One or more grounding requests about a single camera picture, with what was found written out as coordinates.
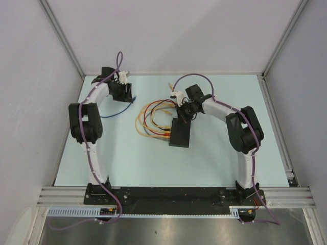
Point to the left aluminium corner post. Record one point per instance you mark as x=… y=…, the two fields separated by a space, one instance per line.
x=49 y=13

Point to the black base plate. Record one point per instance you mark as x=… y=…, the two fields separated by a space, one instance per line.
x=171 y=200

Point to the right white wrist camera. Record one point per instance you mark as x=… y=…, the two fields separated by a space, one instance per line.
x=178 y=96

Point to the black network switch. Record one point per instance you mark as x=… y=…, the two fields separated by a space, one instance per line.
x=180 y=134

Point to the right aluminium side rail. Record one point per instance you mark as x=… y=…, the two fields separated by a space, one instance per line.
x=287 y=162

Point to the right aluminium corner post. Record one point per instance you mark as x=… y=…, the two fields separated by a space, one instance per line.
x=286 y=33

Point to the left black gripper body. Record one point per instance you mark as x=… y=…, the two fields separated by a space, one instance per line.
x=117 y=93

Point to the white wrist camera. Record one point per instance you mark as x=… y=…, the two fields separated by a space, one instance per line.
x=123 y=76
x=178 y=96

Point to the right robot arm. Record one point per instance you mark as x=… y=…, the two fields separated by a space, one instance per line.
x=244 y=132

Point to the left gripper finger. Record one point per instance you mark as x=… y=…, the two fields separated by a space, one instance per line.
x=129 y=92
x=125 y=93

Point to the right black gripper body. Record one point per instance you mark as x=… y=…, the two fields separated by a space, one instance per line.
x=187 y=109

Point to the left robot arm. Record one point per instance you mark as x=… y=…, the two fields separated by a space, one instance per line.
x=85 y=121

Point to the aluminium corner post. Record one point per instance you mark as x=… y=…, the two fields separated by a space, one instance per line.
x=49 y=13
x=286 y=33

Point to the white slotted cable duct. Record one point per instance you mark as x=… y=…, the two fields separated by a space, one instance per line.
x=99 y=213

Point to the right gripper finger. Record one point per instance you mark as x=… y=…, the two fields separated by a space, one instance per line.
x=180 y=119
x=186 y=119

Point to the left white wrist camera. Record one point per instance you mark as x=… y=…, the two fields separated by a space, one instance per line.
x=123 y=76

